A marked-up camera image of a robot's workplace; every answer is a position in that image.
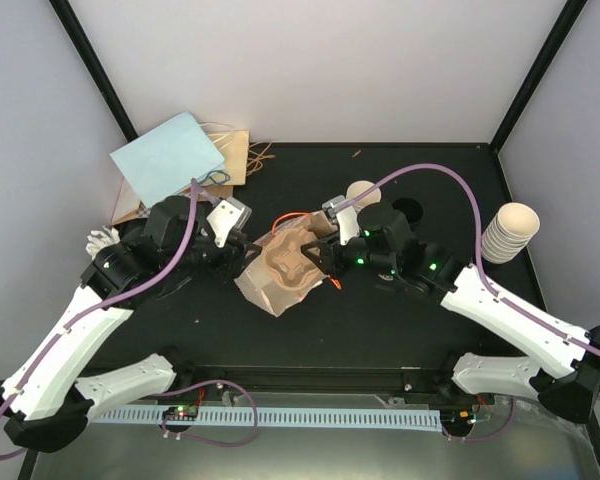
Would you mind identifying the cardboard cup carrier tray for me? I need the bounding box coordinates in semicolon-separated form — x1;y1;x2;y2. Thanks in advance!
257;227;326;301

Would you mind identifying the cream bear paper bag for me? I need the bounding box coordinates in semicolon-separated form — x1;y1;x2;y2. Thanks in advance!
235;211;342;317

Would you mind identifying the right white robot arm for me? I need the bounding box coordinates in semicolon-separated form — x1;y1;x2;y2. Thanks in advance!
301;200;600;424

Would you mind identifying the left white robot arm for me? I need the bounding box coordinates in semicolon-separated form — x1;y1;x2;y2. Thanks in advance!
0;196;260;454

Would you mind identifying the black paper coffee cup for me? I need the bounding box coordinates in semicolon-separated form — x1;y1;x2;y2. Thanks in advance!
392;198;424;225

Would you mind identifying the brown kraft paper bag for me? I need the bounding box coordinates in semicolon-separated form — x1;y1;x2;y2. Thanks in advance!
111;130;249;225

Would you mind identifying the light blue paper bag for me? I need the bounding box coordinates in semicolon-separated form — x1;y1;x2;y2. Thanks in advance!
110;111;224;207

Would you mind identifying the white plastic cutlery bunch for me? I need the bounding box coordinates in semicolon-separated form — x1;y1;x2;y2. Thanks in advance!
85;227;120;259

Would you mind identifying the stack of white cups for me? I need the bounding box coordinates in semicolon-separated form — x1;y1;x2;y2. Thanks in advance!
481;202;540;265

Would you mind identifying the light blue cable chain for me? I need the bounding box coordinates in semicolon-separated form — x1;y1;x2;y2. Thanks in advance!
110;404;445;435

